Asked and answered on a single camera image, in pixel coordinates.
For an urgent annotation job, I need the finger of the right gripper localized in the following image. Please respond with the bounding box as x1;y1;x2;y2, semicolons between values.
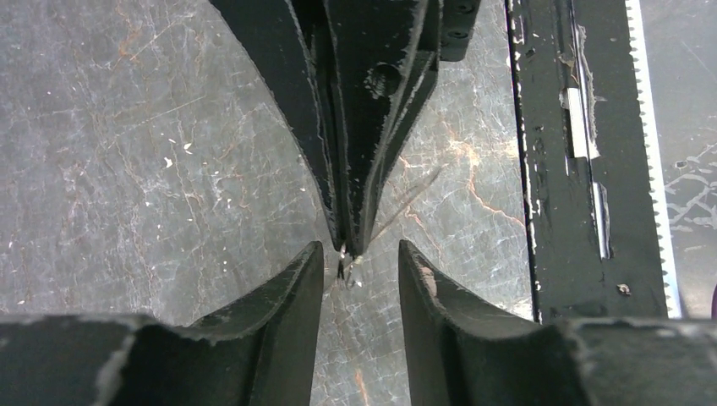
324;1;443;256
211;1;343;250

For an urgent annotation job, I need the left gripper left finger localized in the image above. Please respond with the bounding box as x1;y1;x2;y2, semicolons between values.
1;241;324;405

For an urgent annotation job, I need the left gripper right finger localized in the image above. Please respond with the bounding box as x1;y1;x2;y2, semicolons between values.
398;240;716;405

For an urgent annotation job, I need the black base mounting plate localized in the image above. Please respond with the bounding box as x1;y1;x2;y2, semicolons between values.
506;1;669;323

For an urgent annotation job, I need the white slotted cable duct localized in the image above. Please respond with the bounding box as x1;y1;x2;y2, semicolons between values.
625;0;683;319

